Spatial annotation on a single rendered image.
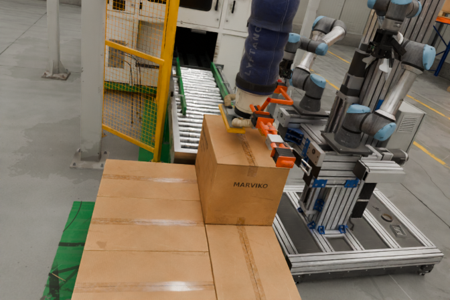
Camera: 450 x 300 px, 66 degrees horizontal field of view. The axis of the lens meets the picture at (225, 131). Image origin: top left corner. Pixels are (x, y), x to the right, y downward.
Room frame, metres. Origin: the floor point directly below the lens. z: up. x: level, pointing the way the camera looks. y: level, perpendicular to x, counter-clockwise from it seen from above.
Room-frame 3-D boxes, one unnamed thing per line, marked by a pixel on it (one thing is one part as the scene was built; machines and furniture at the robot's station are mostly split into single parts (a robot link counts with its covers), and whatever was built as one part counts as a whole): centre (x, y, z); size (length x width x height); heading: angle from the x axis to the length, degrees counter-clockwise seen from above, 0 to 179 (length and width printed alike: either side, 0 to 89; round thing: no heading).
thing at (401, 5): (1.58, -0.60, 1.82); 0.09 x 0.08 x 0.11; 135
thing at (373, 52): (1.58, -0.59, 1.66); 0.09 x 0.08 x 0.12; 109
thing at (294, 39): (2.19, -0.29, 1.48); 0.09 x 0.08 x 0.11; 149
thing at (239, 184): (1.85, -0.11, 0.74); 0.60 x 0.40 x 0.40; 15
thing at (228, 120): (1.82, -0.02, 1.08); 0.34 x 0.10 x 0.05; 15
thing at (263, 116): (1.61, -0.17, 1.18); 0.10 x 0.08 x 0.06; 105
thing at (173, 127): (3.25, 0.59, 0.50); 2.31 x 0.05 x 0.19; 15
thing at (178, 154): (2.20, -0.02, 0.58); 0.70 x 0.03 x 0.06; 105
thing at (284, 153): (1.27, -0.26, 1.18); 0.08 x 0.07 x 0.05; 15
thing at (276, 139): (1.40, -0.23, 1.18); 0.07 x 0.07 x 0.04; 15
